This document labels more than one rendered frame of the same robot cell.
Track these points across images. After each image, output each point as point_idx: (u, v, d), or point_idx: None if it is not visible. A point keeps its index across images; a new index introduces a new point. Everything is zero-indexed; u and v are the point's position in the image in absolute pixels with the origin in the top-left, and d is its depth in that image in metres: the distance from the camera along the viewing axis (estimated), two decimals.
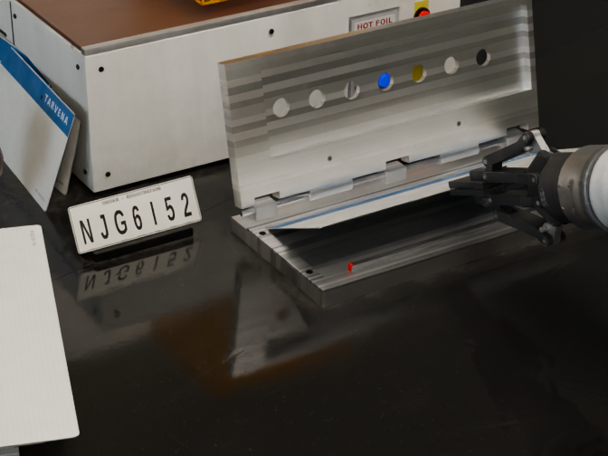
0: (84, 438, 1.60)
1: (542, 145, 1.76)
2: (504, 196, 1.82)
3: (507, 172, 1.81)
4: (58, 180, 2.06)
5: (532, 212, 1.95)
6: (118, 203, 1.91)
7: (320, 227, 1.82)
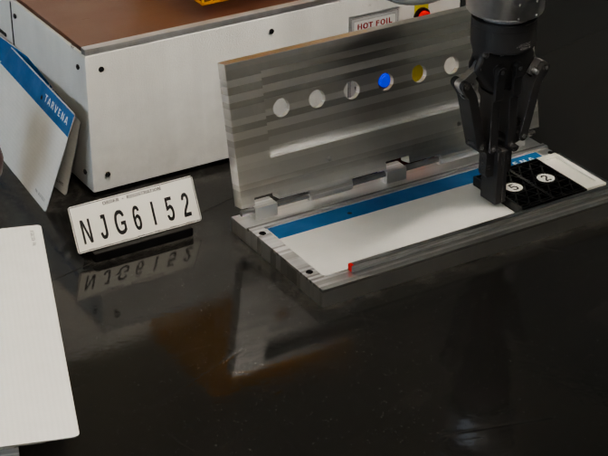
0: (84, 438, 1.60)
1: (469, 71, 1.88)
2: (509, 122, 1.93)
3: (491, 117, 1.91)
4: (58, 180, 2.06)
5: (532, 212, 1.95)
6: (118, 203, 1.91)
7: (325, 275, 1.83)
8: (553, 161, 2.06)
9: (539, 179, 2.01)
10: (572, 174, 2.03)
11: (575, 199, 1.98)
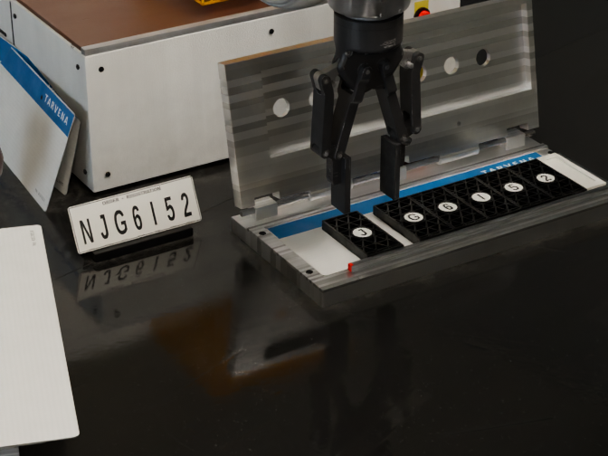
0: (84, 438, 1.60)
1: (331, 67, 1.77)
2: (394, 118, 1.83)
3: (346, 118, 1.80)
4: (58, 180, 2.06)
5: (532, 212, 1.95)
6: (118, 203, 1.91)
7: (325, 275, 1.83)
8: (553, 161, 2.06)
9: (539, 179, 2.01)
10: (572, 174, 2.03)
11: (575, 199, 1.98)
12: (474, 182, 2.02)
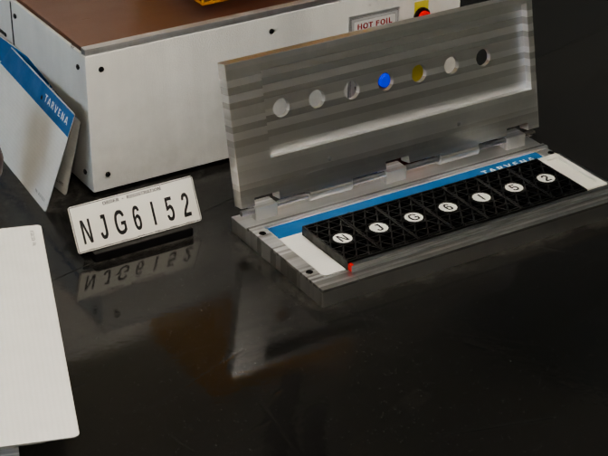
0: (84, 438, 1.60)
1: None
2: None
3: None
4: (58, 180, 2.06)
5: (532, 212, 1.95)
6: (118, 203, 1.91)
7: (325, 275, 1.83)
8: (554, 162, 2.06)
9: (539, 179, 2.01)
10: (573, 175, 2.03)
11: (575, 199, 1.98)
12: (474, 182, 2.02)
